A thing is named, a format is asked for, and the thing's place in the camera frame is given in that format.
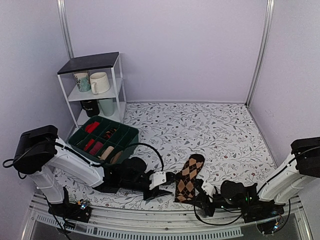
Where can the dark patterned rolled sock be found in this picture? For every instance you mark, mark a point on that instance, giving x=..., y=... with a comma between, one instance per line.
x=109, y=133

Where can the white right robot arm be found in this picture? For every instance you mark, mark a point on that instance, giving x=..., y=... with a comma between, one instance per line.
x=301, y=167

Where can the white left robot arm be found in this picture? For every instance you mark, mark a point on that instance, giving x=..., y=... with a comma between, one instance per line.
x=40, y=148

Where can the brown argyle sock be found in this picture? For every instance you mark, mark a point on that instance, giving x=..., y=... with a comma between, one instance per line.
x=185, y=180

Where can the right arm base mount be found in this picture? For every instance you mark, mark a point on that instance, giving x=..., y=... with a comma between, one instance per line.
x=262, y=210

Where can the right aluminium corner post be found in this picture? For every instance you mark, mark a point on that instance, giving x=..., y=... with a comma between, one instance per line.
x=262, y=50

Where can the beige rolled sock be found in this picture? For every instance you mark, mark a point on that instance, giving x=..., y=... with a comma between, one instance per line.
x=106, y=153

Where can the cream white mug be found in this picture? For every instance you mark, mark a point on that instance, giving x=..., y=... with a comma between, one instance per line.
x=99, y=83

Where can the black mug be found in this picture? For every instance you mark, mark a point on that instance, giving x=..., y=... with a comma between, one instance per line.
x=91, y=107

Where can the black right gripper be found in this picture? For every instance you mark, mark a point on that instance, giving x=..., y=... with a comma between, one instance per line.
x=203, y=198

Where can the red sock in box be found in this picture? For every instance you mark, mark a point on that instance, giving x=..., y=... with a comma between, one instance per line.
x=88, y=145

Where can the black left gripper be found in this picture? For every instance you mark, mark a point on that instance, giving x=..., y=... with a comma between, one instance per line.
x=156, y=193

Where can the teal floral mug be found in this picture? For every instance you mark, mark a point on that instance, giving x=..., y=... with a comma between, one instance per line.
x=82, y=80

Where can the tan rolled sock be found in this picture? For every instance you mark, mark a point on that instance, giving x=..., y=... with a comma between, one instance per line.
x=116, y=157

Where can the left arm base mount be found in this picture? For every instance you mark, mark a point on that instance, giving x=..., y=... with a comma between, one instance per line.
x=78, y=211

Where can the aluminium front rail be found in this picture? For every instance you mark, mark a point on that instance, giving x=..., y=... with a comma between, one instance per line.
x=129, y=224

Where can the red rolled sock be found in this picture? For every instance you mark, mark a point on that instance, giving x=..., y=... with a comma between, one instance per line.
x=91, y=127

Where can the white shelf with black top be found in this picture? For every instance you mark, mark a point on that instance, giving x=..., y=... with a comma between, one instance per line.
x=103, y=62

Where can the floral patterned table mat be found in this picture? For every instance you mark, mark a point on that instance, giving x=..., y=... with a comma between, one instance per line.
x=225, y=134

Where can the left aluminium corner post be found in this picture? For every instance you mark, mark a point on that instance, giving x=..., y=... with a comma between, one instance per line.
x=62, y=13

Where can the pale green cup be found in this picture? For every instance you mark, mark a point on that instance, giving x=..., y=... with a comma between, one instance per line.
x=107, y=106

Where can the green compartment organizer box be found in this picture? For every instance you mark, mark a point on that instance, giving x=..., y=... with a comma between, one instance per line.
x=124, y=136

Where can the maroon rolled sock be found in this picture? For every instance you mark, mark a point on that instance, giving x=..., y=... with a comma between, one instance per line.
x=97, y=146

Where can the aluminium corner post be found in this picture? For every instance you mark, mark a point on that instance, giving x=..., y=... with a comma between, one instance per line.
x=262, y=50
x=62, y=13

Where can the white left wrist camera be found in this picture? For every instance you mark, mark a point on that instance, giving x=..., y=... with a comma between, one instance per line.
x=156, y=179

